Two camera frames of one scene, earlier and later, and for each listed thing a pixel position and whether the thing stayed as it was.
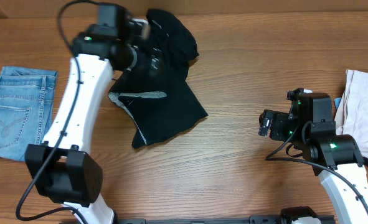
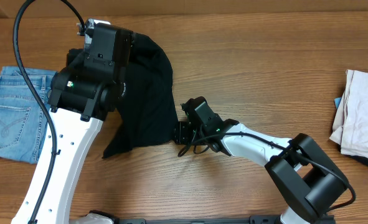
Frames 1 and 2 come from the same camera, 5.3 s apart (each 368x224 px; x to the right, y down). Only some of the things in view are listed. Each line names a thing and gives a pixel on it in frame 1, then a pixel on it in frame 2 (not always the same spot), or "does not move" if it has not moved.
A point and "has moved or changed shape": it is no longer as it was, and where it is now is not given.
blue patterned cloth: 337,101 does not move
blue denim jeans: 18,107 does not move
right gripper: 265,122 → 181,132
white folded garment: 360,112 does not move
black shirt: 157,104 has moved or changed shape
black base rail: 254,219 does not move
